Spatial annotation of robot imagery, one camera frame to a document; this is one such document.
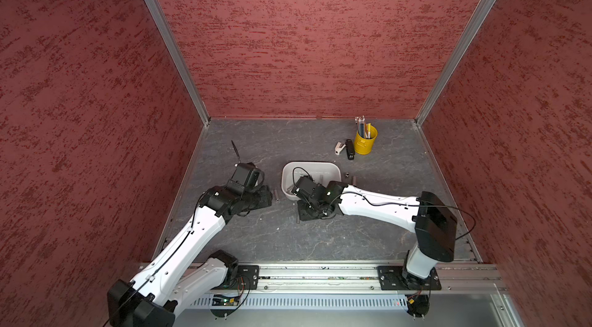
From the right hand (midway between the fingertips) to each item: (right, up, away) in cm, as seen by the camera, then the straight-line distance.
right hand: (304, 217), depth 81 cm
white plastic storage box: (+8, +14, +17) cm, 23 cm away
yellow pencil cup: (+27, +25, +20) cm, 42 cm away
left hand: (-14, +7, -4) cm, 16 cm away
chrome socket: (+19, +13, +17) cm, 28 cm away
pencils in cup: (+27, +32, +21) cm, 47 cm away
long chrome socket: (-11, +6, +12) cm, 17 cm away
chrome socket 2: (+22, +10, +17) cm, 29 cm away
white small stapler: (+16, +25, +26) cm, 39 cm away
